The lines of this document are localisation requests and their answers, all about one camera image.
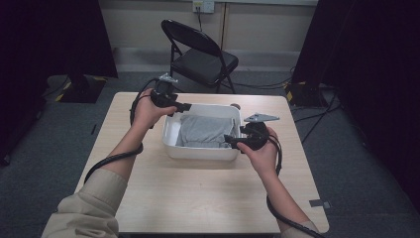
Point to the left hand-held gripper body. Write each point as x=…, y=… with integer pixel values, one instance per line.
x=163, y=95

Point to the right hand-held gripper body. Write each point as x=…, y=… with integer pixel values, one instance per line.
x=257, y=135

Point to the grey pants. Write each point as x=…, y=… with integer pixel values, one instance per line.
x=204, y=130

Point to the white plastic bin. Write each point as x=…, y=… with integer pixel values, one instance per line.
x=198, y=153

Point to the person's left hand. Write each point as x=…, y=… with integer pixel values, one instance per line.
x=145, y=112

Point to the person's right hand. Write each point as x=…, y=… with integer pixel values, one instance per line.
x=267, y=158

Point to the black folding chair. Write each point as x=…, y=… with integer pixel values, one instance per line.
x=204, y=64

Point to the black stand base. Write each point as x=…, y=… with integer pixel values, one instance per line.
x=82, y=91
x=305, y=95

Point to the black floor tape strip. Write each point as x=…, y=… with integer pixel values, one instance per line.
x=93, y=129

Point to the black curtain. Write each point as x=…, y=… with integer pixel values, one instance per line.
x=49, y=36
x=369, y=66

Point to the beige wall conduit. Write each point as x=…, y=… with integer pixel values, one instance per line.
x=224, y=26

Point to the white wall socket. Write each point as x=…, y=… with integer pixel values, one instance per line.
x=204, y=5

